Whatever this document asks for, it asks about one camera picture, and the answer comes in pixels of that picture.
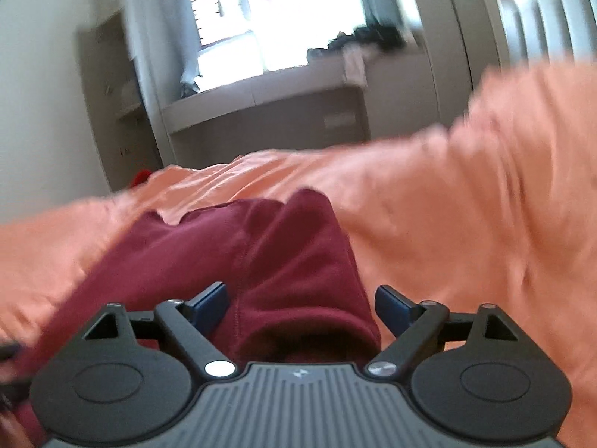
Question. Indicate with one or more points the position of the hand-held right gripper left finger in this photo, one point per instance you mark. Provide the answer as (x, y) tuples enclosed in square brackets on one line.
[(210, 308)]

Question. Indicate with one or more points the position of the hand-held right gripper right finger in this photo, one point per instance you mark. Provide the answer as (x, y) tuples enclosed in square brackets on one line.
[(392, 308)]

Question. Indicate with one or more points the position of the maroon long-sleeve sweater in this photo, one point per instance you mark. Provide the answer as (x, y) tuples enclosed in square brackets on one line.
[(289, 261)]

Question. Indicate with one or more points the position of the dark clothes pile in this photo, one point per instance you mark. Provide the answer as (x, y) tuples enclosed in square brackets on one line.
[(368, 37)]

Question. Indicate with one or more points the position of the orange bedding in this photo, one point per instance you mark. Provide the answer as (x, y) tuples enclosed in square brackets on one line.
[(443, 205)]

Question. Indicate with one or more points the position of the red object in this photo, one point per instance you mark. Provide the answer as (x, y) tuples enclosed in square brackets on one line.
[(141, 179)]

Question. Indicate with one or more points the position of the grey window bench cabinet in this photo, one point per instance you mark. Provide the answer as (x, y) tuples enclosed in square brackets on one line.
[(280, 116)]

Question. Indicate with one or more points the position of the open grey wardrobe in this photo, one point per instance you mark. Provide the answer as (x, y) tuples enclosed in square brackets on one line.
[(116, 102)]

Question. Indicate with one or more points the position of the pale bag on shelf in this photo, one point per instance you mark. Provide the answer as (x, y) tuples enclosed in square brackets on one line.
[(128, 91)]

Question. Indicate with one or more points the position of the white garment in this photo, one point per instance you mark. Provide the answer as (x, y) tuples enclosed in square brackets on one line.
[(354, 67)]

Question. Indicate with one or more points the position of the tall closed grey wardrobe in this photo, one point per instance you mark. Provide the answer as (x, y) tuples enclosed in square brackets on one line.
[(457, 46)]

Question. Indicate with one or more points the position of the short blue-grey curtain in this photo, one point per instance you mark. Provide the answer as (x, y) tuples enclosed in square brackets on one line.
[(198, 32)]

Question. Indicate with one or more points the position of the window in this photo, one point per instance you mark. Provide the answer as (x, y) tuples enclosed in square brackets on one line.
[(298, 18)]

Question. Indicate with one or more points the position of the grey padded headboard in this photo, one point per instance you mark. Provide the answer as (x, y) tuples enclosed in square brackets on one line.
[(545, 14)]

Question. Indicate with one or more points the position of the white wall outlet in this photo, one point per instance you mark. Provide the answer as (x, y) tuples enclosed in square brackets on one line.
[(338, 120)]

